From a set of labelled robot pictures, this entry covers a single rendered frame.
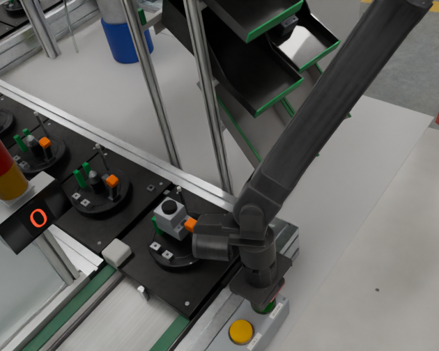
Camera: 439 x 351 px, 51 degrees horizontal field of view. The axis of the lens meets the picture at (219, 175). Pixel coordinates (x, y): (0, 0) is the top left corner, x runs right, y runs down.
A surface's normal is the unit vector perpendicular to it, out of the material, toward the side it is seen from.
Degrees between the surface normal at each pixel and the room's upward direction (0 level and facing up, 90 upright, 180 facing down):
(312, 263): 0
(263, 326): 0
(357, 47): 64
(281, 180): 56
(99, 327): 0
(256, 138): 45
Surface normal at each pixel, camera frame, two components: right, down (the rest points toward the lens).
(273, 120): 0.37, -0.14
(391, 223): -0.14, -0.68
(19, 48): 0.78, 0.37
